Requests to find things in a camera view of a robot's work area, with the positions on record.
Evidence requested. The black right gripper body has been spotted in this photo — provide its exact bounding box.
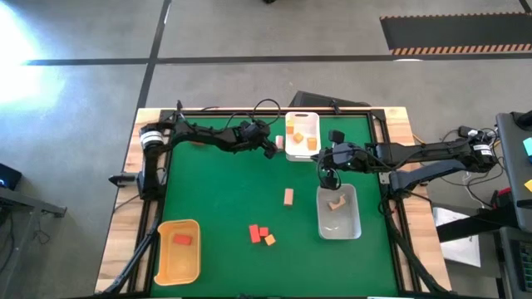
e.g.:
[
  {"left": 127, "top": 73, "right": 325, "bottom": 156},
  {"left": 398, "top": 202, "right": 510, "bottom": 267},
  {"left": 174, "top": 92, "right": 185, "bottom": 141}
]
[{"left": 326, "top": 141, "right": 369, "bottom": 172}]

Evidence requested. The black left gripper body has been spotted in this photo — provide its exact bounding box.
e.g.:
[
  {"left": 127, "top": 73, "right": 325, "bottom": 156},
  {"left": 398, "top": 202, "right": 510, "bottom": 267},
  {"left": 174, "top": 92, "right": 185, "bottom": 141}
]
[{"left": 232, "top": 130, "right": 273, "bottom": 154}]

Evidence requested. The grey plastic bin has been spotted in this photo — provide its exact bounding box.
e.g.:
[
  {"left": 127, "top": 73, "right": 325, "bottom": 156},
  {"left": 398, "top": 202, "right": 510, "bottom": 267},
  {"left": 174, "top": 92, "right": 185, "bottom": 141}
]
[{"left": 315, "top": 183, "right": 362, "bottom": 241}]

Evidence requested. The black flat box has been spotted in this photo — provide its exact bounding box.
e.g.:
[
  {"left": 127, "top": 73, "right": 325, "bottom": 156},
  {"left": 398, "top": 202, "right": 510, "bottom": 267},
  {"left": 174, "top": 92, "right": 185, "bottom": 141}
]
[{"left": 288, "top": 90, "right": 372, "bottom": 110}]

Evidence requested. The green table mat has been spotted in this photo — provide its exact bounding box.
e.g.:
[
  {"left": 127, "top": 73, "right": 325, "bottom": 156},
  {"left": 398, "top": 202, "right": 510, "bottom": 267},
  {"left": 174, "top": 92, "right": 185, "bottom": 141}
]
[{"left": 150, "top": 115, "right": 399, "bottom": 298}]

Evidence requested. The black side clamp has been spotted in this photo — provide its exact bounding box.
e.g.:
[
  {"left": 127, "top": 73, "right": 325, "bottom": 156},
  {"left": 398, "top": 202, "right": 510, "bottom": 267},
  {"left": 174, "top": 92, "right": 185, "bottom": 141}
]
[{"left": 108, "top": 172, "right": 140, "bottom": 189}]

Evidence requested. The white paper sheet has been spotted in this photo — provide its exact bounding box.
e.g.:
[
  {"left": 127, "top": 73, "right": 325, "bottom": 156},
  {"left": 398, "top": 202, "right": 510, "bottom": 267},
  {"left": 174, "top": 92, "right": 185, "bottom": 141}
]
[{"left": 431, "top": 206, "right": 482, "bottom": 268}]

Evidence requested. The yellow plastic bin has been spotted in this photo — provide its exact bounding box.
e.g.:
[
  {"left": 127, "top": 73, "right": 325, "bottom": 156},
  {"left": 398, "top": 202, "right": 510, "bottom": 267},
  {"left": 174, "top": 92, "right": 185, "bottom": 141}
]
[{"left": 153, "top": 218, "right": 202, "bottom": 287}]

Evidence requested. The black hazard striped floor mat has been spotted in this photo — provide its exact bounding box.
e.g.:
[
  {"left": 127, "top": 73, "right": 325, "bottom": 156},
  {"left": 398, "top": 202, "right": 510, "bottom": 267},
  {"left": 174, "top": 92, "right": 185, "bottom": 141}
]
[{"left": 379, "top": 12, "right": 532, "bottom": 56}]

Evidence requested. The black equipment rack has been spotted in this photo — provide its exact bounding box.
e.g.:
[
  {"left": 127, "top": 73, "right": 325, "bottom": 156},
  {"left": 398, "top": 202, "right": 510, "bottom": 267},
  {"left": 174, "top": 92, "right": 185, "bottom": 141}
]
[{"left": 498, "top": 226, "right": 532, "bottom": 299}]

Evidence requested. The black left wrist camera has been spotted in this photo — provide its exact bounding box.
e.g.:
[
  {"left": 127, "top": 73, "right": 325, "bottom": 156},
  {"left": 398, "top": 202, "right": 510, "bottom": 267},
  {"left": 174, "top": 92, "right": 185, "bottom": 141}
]
[{"left": 242, "top": 120, "right": 262, "bottom": 137}]

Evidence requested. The white plastic bin with handle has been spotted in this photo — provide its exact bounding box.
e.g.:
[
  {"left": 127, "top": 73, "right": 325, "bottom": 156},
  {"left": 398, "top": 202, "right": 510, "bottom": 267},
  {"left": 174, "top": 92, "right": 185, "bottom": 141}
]
[{"left": 284, "top": 111, "right": 322, "bottom": 163}]

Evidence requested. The black looped cable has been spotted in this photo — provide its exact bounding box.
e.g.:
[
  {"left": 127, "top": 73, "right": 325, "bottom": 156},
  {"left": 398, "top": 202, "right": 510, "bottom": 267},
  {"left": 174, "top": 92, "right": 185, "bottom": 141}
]
[{"left": 252, "top": 98, "right": 283, "bottom": 125}]

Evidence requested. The black table frame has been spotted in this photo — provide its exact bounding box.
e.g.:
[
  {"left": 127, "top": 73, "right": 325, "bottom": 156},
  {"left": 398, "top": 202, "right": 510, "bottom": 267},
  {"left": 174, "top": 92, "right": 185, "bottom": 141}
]
[{"left": 94, "top": 106, "right": 452, "bottom": 299}]

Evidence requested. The grey desk frame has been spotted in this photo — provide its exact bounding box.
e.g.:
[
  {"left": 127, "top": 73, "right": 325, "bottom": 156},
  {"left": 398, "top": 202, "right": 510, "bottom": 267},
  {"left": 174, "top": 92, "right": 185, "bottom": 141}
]
[{"left": 0, "top": 186, "right": 67, "bottom": 292}]

